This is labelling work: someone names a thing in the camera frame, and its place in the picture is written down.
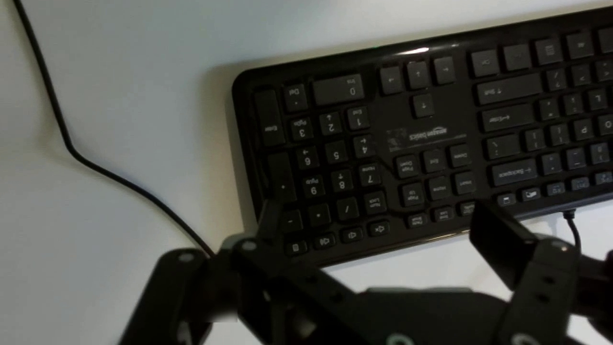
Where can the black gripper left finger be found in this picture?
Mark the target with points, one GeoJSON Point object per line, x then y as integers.
{"type": "Point", "coordinates": [281, 301]}

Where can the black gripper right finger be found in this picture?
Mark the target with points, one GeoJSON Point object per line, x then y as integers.
{"type": "Point", "coordinates": [541, 270]}

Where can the black computer keyboard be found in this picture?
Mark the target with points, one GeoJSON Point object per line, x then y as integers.
{"type": "Point", "coordinates": [394, 145]}

